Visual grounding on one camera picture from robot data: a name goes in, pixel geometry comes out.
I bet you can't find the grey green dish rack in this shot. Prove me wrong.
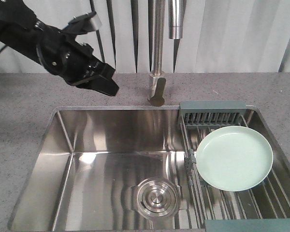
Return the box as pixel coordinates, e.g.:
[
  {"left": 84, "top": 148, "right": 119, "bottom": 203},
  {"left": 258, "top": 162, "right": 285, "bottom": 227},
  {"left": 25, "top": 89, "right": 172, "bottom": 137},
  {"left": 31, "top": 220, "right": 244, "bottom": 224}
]
[{"left": 177, "top": 101, "right": 290, "bottom": 232}]

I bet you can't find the light green round plate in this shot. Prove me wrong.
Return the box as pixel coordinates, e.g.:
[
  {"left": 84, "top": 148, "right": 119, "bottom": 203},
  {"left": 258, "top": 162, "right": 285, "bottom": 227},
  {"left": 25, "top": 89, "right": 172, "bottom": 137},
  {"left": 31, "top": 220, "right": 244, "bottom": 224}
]
[{"left": 195, "top": 126, "right": 274, "bottom": 191}]

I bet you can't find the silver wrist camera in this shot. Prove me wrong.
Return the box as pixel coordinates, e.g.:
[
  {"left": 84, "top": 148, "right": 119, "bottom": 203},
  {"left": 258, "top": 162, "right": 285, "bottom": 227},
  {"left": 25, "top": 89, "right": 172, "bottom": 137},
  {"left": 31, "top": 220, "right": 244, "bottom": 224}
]
[{"left": 64, "top": 11, "right": 102, "bottom": 35}]

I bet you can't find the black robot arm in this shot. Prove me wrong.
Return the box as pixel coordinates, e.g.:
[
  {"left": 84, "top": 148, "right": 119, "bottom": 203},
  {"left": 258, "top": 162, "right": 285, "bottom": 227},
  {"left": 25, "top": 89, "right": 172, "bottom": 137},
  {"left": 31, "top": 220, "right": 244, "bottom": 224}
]
[{"left": 0, "top": 0, "right": 119, "bottom": 96}]

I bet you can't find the round steel sink drain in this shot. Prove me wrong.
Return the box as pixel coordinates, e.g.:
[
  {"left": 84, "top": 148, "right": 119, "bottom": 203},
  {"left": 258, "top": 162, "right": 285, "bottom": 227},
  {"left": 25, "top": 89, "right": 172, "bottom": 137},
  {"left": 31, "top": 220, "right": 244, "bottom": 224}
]
[{"left": 131, "top": 178, "right": 181, "bottom": 220}]

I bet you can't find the stainless steel sink basin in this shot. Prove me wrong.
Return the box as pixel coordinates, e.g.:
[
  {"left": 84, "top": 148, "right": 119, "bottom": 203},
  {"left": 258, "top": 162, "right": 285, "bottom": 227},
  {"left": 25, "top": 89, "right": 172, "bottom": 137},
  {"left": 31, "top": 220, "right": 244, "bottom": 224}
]
[{"left": 7, "top": 106, "right": 290, "bottom": 232}]

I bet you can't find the stainless steel faucet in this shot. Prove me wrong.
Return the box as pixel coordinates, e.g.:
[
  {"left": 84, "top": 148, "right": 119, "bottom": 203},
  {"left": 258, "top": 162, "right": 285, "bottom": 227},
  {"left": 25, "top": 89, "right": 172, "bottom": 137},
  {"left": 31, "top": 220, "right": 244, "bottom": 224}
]
[{"left": 148, "top": 0, "right": 184, "bottom": 107}]

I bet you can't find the white pleated curtain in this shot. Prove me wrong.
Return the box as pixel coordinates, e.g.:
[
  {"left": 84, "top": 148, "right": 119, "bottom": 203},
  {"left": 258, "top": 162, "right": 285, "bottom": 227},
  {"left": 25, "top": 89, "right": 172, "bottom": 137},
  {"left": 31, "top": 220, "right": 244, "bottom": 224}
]
[{"left": 0, "top": 0, "right": 290, "bottom": 74}]

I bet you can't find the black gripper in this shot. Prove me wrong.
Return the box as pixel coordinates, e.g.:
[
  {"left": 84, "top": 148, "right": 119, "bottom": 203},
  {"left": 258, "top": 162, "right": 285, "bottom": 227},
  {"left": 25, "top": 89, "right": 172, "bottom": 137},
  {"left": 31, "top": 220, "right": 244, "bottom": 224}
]
[{"left": 37, "top": 29, "right": 119, "bottom": 96}]

